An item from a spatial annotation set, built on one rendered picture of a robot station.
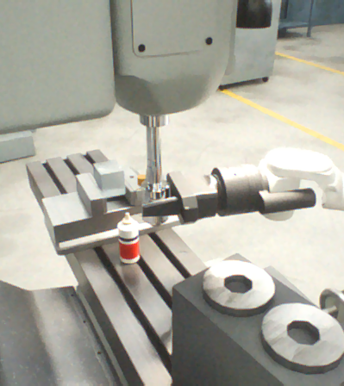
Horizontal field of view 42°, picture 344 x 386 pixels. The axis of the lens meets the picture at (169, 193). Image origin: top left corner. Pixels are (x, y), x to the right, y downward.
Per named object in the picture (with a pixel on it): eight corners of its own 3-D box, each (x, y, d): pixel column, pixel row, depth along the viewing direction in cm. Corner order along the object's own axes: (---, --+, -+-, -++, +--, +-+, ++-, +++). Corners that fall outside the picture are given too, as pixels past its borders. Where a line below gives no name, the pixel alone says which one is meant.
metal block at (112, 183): (116, 183, 103) (115, 158, 100) (125, 194, 98) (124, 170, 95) (95, 187, 101) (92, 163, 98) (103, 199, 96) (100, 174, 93)
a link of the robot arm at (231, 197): (165, 158, 80) (228, 151, 82) (165, 204, 84) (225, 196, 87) (184, 192, 69) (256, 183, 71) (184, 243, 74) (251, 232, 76)
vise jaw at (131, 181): (136, 177, 108) (135, 163, 106) (156, 201, 99) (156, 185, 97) (113, 183, 106) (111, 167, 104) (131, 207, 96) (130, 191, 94)
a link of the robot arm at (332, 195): (268, 145, 81) (346, 154, 78) (261, 186, 86) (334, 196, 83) (265, 163, 75) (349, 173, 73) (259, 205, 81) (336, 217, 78)
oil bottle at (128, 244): (134, 250, 95) (133, 206, 89) (142, 260, 92) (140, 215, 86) (116, 255, 93) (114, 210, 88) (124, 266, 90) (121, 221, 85)
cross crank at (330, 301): (328, 306, 131) (335, 274, 125) (359, 333, 121) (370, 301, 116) (285, 324, 124) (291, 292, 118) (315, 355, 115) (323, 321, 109)
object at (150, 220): (143, 208, 80) (142, 182, 77) (169, 209, 79) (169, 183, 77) (140, 223, 76) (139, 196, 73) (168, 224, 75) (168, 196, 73)
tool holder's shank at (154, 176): (146, 179, 76) (144, 116, 70) (165, 179, 75) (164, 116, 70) (144, 188, 73) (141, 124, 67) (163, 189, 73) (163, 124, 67)
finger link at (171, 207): (141, 201, 72) (178, 196, 74) (142, 218, 74) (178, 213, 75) (143, 206, 71) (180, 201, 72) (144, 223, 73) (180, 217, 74)
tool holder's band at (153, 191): (142, 182, 77) (142, 177, 76) (169, 183, 77) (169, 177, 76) (139, 196, 73) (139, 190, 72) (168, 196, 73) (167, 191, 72)
